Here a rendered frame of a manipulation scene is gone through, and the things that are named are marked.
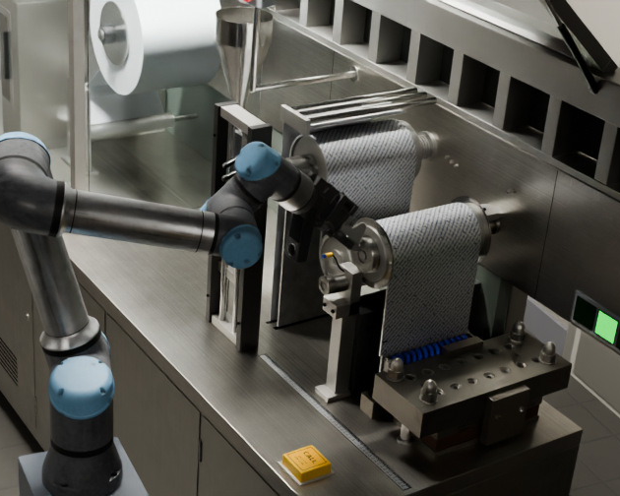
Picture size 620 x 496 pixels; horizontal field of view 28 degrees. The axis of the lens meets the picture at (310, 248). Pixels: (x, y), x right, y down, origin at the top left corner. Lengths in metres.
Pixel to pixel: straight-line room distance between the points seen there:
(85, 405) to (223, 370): 0.54
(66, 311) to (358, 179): 0.71
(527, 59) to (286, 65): 0.92
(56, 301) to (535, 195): 0.99
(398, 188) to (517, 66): 0.38
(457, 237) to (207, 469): 0.77
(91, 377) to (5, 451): 1.75
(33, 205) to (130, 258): 1.11
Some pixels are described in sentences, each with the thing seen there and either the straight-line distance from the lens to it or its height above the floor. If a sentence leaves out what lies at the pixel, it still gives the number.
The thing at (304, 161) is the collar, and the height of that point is 1.36.
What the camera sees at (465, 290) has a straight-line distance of 2.64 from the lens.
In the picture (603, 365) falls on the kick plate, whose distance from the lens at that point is 4.46.
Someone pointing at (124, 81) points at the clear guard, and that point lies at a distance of 3.21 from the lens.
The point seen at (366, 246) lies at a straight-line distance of 2.47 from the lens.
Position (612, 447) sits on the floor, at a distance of 4.30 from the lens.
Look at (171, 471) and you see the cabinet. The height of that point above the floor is 0.57.
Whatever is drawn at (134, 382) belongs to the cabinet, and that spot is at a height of 0.70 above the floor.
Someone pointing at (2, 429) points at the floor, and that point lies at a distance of 4.12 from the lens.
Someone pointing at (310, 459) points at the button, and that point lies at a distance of 2.45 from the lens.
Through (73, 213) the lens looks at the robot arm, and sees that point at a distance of 2.11.
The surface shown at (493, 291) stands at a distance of 2.75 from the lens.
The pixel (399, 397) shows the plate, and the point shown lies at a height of 1.02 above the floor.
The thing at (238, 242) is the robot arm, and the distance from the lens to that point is 2.13.
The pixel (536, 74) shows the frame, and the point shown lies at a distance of 2.54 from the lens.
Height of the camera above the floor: 2.38
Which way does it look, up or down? 27 degrees down
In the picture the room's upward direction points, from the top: 5 degrees clockwise
